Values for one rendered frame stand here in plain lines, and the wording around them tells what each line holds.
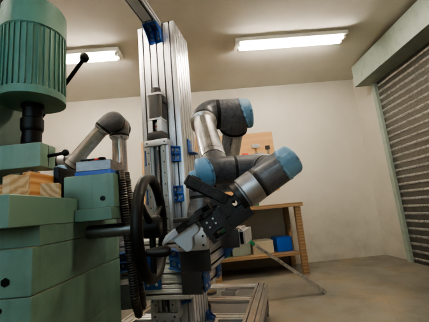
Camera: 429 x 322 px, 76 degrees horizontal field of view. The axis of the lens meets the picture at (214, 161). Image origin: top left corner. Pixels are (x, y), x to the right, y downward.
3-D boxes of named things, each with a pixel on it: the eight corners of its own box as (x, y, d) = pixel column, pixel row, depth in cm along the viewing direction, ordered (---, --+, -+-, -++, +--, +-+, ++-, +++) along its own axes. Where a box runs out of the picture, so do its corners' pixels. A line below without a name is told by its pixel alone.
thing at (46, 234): (39, 245, 55) (39, 225, 56) (-63, 255, 55) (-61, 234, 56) (117, 230, 94) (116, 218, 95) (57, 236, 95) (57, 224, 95)
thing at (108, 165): (111, 173, 73) (110, 153, 74) (70, 177, 73) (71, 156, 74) (128, 178, 86) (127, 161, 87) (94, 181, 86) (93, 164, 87)
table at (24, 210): (60, 223, 47) (60, 188, 48) (-112, 239, 48) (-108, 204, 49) (152, 215, 107) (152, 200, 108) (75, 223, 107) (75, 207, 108)
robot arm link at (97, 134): (122, 113, 151) (61, 183, 144) (128, 119, 162) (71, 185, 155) (106, 101, 153) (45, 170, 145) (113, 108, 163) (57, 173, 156)
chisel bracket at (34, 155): (39, 171, 75) (40, 141, 76) (-11, 176, 75) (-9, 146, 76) (56, 174, 82) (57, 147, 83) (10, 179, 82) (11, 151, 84)
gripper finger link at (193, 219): (177, 234, 58) (211, 210, 59) (173, 229, 59) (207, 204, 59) (180, 232, 63) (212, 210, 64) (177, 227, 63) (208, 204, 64)
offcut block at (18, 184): (28, 196, 55) (29, 175, 56) (8, 196, 53) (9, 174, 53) (20, 198, 57) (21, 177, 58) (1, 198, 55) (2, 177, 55)
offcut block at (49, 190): (43, 200, 66) (43, 185, 67) (60, 199, 67) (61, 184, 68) (39, 198, 62) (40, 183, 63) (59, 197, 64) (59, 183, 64)
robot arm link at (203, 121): (185, 96, 107) (195, 161, 66) (213, 95, 108) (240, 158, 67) (187, 123, 113) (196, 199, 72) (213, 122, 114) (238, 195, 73)
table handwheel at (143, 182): (161, 158, 84) (175, 240, 93) (97, 165, 84) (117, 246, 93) (137, 201, 56) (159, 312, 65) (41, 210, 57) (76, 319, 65)
